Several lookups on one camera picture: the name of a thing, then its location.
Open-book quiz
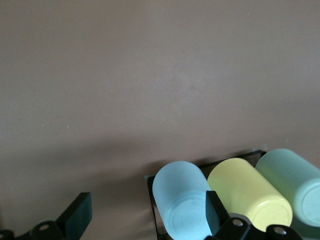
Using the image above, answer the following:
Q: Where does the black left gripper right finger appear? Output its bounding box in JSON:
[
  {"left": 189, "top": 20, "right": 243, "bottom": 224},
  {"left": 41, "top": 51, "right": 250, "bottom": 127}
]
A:
[{"left": 205, "top": 190, "right": 230, "bottom": 236}]

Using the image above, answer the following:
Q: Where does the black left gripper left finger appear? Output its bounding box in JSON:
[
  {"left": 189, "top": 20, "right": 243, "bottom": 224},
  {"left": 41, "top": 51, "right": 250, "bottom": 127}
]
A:
[{"left": 56, "top": 191, "right": 94, "bottom": 239}]

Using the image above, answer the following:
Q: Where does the light blue plastic cup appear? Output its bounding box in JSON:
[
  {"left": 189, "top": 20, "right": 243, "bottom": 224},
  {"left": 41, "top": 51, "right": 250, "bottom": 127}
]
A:
[{"left": 152, "top": 161, "right": 214, "bottom": 240}]

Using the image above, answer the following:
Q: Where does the pale green plastic cup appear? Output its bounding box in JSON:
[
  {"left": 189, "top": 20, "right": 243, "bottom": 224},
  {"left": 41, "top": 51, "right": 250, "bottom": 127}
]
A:
[{"left": 254, "top": 148, "right": 320, "bottom": 227}]

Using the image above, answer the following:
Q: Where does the yellow plastic cup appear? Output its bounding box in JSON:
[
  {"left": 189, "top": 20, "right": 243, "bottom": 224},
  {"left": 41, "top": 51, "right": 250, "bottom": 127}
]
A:
[{"left": 207, "top": 157, "right": 293, "bottom": 233}]

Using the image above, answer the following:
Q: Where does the black wire cup rack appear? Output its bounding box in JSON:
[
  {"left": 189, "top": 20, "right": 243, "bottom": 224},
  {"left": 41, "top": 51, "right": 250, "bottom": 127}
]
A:
[{"left": 144, "top": 147, "right": 268, "bottom": 238}]

